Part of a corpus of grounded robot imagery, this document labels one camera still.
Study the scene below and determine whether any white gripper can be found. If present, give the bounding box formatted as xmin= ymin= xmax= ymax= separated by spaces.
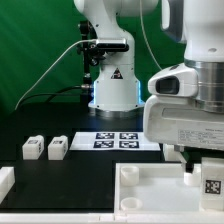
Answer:
xmin=143 ymin=95 xmax=224 ymax=174

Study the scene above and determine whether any white square table top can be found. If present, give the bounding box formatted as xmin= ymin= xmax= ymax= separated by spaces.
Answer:
xmin=113 ymin=161 xmax=224 ymax=215

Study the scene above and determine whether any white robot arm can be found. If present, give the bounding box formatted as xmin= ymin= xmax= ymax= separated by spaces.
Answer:
xmin=74 ymin=0 xmax=224 ymax=166

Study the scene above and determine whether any white sheet with AprilTags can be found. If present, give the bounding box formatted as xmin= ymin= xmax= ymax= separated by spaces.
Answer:
xmin=70 ymin=132 xmax=160 ymax=151

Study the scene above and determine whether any black cable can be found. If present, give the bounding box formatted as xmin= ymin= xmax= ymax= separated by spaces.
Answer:
xmin=16 ymin=84 xmax=94 ymax=109

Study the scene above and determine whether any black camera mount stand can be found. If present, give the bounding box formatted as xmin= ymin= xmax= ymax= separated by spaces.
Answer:
xmin=77 ymin=20 xmax=103 ymax=105

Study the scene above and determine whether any grey cable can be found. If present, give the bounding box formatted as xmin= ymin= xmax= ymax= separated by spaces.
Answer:
xmin=14 ymin=39 xmax=98 ymax=111

